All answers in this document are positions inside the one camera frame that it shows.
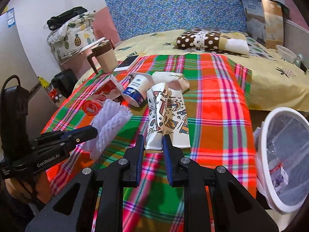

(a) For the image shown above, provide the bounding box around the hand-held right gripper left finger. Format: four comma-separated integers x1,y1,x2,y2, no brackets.
25,134,145,232

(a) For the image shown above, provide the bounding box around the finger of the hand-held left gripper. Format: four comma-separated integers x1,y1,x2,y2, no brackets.
31,127,98,154
34,126,91,142

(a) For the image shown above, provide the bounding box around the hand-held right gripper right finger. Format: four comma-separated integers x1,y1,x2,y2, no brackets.
162,135,282,232

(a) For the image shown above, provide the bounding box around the red plastic wrapper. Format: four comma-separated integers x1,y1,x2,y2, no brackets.
81,100,102,115

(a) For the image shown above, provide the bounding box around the white foam fruit net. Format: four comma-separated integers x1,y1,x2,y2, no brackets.
90,109,132,160
83,99,121,150

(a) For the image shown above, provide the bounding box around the cartoon print paper bag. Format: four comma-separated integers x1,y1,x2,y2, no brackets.
144,82,191,151

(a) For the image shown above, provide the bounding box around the red milk carton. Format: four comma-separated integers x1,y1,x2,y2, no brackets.
93,74,124,103

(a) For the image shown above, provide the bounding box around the blue white yogurt cup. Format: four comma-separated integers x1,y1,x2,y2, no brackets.
122,72,152,107

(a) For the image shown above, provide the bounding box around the white round bin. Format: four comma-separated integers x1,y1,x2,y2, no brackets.
253,108,309,214

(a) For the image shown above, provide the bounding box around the purple drink carton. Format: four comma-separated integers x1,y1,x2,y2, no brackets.
269,165,289,188

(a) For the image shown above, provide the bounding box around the clear plastic bin liner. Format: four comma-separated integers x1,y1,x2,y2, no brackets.
253,112,309,206

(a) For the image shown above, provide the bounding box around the person's left hand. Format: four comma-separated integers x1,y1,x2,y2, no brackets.
6,177,40,202

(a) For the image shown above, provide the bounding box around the red green plaid blanket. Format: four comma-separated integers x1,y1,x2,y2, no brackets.
41,53,257,232

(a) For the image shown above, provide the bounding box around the white smartphone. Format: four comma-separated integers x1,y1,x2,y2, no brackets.
113,54,141,73

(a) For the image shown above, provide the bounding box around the pineapple print storage bag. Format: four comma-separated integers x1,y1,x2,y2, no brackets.
47,11,97,62

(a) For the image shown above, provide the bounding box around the grey refrigerator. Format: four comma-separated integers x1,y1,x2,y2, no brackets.
0,7,59,126

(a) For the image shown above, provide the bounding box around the black bag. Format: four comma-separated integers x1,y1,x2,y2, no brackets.
47,7,88,31

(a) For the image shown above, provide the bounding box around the yellow pineapple print bed sheet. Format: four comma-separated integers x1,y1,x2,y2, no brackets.
72,28,309,113

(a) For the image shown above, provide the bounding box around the brown polka-dot patchwork pillow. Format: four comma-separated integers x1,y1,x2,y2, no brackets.
176,28,250,58

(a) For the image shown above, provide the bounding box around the leaf print pillow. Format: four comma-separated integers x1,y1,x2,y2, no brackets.
244,35,278,62

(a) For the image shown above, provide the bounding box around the blue floral headboard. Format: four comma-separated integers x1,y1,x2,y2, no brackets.
103,0,259,41

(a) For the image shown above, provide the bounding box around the white plastic bowl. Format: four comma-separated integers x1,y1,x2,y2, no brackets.
276,45,297,63

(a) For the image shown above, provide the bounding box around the small green-capped bottle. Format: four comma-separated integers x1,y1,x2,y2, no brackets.
293,54,305,68

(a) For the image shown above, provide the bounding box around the white cabinet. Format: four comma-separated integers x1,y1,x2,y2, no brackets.
284,18,309,58

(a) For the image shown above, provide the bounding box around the beige mug with brown handle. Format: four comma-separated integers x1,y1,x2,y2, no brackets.
87,40,119,75

